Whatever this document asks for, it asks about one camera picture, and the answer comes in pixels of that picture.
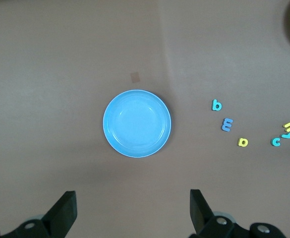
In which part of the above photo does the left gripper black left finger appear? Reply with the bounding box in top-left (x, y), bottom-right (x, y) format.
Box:
top-left (0, 190), bottom-right (78, 238)

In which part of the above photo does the blue letter E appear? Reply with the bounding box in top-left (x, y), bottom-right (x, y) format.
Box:
top-left (221, 118), bottom-right (234, 132)

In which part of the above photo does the blue plate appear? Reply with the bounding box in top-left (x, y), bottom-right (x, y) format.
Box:
top-left (102, 89), bottom-right (173, 159)

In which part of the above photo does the teal letter b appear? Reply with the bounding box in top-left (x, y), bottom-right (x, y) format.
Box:
top-left (211, 99), bottom-right (223, 112)

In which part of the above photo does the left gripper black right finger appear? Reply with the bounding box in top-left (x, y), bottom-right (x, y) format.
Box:
top-left (189, 189), bottom-right (289, 238)

